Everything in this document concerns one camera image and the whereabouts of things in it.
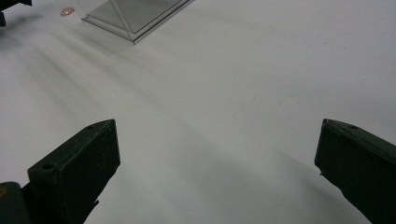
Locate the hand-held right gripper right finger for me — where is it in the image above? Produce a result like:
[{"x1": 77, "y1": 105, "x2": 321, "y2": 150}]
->
[{"x1": 314, "y1": 118, "x2": 396, "y2": 224}]

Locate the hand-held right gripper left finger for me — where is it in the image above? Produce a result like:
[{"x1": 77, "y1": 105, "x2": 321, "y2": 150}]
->
[{"x1": 21, "y1": 119, "x2": 121, "y2": 224}]

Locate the clear plastic box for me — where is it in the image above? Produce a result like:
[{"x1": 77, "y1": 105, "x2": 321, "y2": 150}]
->
[{"x1": 81, "y1": 0, "x2": 195, "y2": 45}]

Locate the small copper ring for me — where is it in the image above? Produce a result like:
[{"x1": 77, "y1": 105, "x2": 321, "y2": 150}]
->
[{"x1": 59, "y1": 7, "x2": 76, "y2": 18}]

